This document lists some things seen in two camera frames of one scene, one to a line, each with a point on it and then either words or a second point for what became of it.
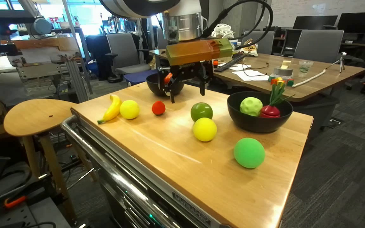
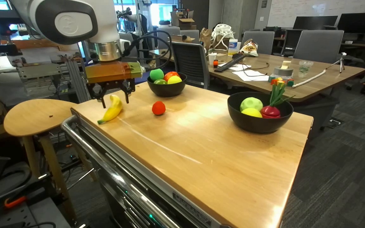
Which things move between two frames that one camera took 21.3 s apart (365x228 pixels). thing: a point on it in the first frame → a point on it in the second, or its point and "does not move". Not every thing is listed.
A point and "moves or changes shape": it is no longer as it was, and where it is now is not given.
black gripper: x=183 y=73 → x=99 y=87
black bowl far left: x=154 y=83 does not move
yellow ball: x=205 y=130 → x=253 y=112
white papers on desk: x=246 y=73 does not move
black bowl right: x=258 y=125 does not move
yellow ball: x=130 y=109 moves or changes shape
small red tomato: x=159 y=108 does not move
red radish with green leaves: x=273 y=111 does not move
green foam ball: x=249 y=154 → x=156 y=74
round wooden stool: x=36 y=118 does not move
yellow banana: x=113 y=113 does not move
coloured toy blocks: x=279 y=80 does not move
